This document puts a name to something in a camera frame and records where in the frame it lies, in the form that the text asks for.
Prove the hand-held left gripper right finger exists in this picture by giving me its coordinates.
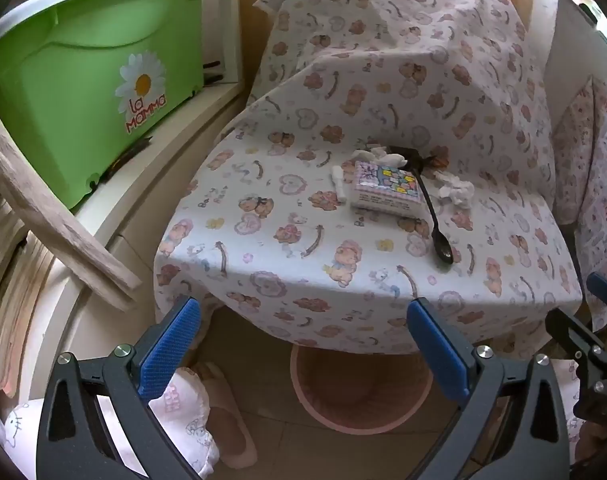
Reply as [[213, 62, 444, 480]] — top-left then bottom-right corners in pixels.
[[406, 297, 569, 480]]

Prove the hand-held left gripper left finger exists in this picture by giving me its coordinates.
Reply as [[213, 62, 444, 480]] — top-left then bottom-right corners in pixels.
[[36, 296, 204, 480]]

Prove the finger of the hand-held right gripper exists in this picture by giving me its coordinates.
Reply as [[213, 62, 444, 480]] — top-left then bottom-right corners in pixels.
[[544, 306, 607, 361], [586, 272, 607, 321]]

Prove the pink wastebasket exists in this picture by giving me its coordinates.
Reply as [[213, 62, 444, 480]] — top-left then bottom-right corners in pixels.
[[290, 342, 434, 436]]

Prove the black spoon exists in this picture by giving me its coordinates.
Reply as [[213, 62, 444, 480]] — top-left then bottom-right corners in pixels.
[[388, 146, 457, 267]]

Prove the white tissue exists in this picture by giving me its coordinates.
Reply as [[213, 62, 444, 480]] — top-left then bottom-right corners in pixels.
[[352, 146, 409, 167], [436, 177, 477, 209]]

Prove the printed tissue packet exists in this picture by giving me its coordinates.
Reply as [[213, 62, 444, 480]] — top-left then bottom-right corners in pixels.
[[350, 159, 431, 220]]

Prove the small white paper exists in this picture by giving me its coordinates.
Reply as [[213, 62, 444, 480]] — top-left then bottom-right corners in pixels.
[[331, 165, 351, 207]]

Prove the white cat print cushion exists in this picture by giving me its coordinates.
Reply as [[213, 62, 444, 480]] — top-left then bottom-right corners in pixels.
[[4, 366, 220, 478]]

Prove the pink slipper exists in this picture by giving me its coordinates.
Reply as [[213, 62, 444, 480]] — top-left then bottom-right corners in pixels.
[[191, 360, 258, 467]]

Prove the printed pink pillow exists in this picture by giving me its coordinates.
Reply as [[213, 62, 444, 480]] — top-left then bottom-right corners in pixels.
[[553, 75, 607, 331]]

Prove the weathered wooden plank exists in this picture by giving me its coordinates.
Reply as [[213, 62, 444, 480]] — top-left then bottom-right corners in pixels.
[[0, 120, 142, 311]]

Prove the white windowsill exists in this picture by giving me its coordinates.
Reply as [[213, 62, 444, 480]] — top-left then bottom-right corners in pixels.
[[74, 80, 247, 261]]

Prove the bear print cloth cover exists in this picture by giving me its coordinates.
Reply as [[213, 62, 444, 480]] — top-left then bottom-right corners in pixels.
[[154, 0, 584, 361]]

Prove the green storage box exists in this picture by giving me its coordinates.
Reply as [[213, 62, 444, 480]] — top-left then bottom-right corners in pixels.
[[0, 0, 214, 211]]

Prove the white box lid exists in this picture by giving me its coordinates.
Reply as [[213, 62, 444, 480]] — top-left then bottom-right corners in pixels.
[[0, 0, 204, 56]]

